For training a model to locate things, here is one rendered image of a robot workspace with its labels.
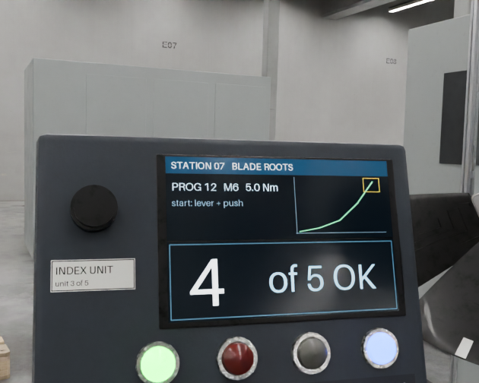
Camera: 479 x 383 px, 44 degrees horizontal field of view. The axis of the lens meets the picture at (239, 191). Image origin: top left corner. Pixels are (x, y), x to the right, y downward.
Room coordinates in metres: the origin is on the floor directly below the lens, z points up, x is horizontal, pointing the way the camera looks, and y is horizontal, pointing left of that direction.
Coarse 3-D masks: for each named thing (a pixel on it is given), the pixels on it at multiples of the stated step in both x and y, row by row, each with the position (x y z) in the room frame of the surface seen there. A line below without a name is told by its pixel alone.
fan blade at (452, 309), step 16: (464, 256) 1.01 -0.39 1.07; (448, 272) 1.00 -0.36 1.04; (464, 272) 0.99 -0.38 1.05; (432, 288) 0.99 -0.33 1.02; (448, 288) 0.98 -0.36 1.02; (464, 288) 0.97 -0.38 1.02; (432, 304) 0.97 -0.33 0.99; (448, 304) 0.96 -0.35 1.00; (464, 304) 0.95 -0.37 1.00; (432, 320) 0.96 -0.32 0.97; (448, 320) 0.94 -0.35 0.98; (464, 320) 0.93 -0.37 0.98; (432, 336) 0.94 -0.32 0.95; (448, 336) 0.93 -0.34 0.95; (464, 336) 0.92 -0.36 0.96; (448, 352) 0.91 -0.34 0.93
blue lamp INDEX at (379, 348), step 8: (376, 328) 0.39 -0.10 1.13; (368, 336) 0.39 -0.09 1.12; (376, 336) 0.39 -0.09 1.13; (384, 336) 0.39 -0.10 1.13; (392, 336) 0.39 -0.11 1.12; (368, 344) 0.39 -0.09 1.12; (376, 344) 0.38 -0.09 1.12; (384, 344) 0.38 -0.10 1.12; (392, 344) 0.39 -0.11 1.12; (368, 352) 0.38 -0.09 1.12; (376, 352) 0.38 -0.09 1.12; (384, 352) 0.38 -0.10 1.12; (392, 352) 0.38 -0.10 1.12; (368, 360) 0.38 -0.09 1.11; (376, 360) 0.38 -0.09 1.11; (384, 360) 0.38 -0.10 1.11; (392, 360) 0.39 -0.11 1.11; (376, 368) 0.39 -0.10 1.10
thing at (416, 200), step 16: (416, 208) 1.25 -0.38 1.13; (432, 208) 1.22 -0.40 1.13; (448, 208) 1.19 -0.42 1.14; (464, 208) 1.16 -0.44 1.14; (416, 224) 1.24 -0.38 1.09; (432, 224) 1.21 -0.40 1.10; (448, 224) 1.18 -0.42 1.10; (464, 224) 1.16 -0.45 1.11; (416, 240) 1.24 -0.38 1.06; (432, 240) 1.21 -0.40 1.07; (448, 240) 1.18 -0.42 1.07; (464, 240) 1.16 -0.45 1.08; (416, 256) 1.23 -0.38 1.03; (432, 256) 1.20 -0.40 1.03; (448, 256) 1.18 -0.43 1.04; (432, 272) 1.20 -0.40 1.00
